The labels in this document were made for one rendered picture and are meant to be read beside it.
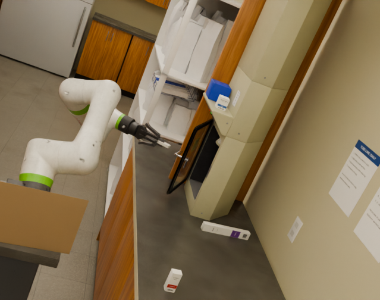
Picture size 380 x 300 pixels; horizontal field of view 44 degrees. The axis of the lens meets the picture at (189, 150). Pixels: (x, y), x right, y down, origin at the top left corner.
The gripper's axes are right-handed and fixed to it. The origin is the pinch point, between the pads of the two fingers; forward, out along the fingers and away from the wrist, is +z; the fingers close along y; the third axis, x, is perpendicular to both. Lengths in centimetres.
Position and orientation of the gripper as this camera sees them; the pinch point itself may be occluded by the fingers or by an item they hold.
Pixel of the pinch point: (163, 143)
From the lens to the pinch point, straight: 254.1
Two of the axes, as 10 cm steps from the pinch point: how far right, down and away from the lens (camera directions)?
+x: 3.1, -2.0, 9.3
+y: 3.7, -8.7, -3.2
